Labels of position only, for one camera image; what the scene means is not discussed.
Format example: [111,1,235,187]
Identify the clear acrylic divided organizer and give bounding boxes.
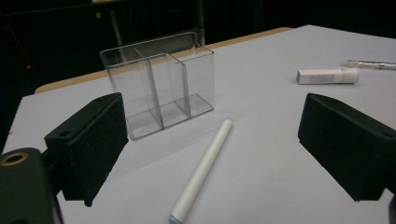
[99,31,216,142]

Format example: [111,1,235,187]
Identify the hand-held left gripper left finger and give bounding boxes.
[44,91,130,208]

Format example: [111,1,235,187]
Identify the wooden table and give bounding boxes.
[34,26,293,95]

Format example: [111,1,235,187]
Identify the white table mat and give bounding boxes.
[1,24,396,224]

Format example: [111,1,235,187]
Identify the white pen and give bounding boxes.
[168,117,234,224]

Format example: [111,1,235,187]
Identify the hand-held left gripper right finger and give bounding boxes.
[297,91,396,203]

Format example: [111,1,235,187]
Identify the clear pen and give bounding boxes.
[340,59,396,71]

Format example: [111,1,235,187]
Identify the grey metal pole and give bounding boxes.
[109,8,124,48]

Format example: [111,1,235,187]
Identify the white tube with cap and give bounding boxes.
[296,66,361,86]

